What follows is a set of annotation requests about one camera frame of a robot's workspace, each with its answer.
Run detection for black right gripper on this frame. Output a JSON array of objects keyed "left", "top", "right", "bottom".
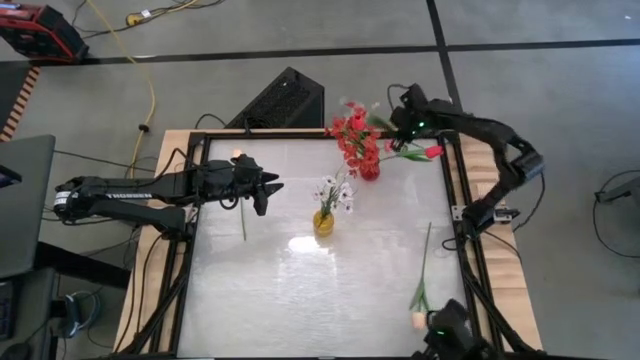
[{"left": 389, "top": 83, "right": 454, "bottom": 152}]

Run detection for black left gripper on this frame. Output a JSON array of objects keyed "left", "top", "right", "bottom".
[{"left": 199, "top": 153, "right": 284, "bottom": 217}]

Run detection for yellow tulip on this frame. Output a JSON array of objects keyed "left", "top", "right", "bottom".
[{"left": 231, "top": 147, "right": 248, "bottom": 242}]

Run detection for yellow glass vase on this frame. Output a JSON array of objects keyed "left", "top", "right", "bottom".
[{"left": 312, "top": 209, "right": 335, "bottom": 238}]

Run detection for peach tulip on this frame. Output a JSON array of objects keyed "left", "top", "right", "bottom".
[{"left": 408, "top": 222, "right": 433, "bottom": 331}]

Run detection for black perforated computer tower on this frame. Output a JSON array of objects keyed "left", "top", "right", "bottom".
[{"left": 224, "top": 66, "right": 326, "bottom": 130}]

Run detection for white glossy table sheet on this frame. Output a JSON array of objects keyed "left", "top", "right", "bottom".
[{"left": 175, "top": 137, "right": 477, "bottom": 359}]

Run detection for black desk crossbar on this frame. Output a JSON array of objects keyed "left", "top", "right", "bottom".
[{"left": 34, "top": 242, "right": 131, "bottom": 290}]

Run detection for grey stand foot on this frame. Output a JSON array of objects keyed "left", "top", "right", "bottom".
[{"left": 597, "top": 177, "right": 640, "bottom": 204}]

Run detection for black headphones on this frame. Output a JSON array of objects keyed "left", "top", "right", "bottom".
[{"left": 53, "top": 292, "right": 101, "bottom": 339}]

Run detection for grey monitor back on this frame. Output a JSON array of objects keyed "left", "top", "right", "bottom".
[{"left": 0, "top": 134, "right": 56, "bottom": 280}]

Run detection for red and black tool case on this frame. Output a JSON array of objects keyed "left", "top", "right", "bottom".
[{"left": 0, "top": 2, "right": 90, "bottom": 64}]

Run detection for black aluminium table frame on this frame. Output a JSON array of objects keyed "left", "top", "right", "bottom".
[{"left": 112, "top": 128, "right": 546, "bottom": 360}]

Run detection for yellow floor cable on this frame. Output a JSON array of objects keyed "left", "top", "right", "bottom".
[{"left": 85, "top": 0, "right": 157, "bottom": 174}]

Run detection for yellow plug with cord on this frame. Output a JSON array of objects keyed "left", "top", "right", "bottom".
[{"left": 124, "top": 0, "right": 201, "bottom": 27}]

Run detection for black looped floor cable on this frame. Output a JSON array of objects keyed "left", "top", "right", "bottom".
[{"left": 593, "top": 169, "right": 640, "bottom": 259}]

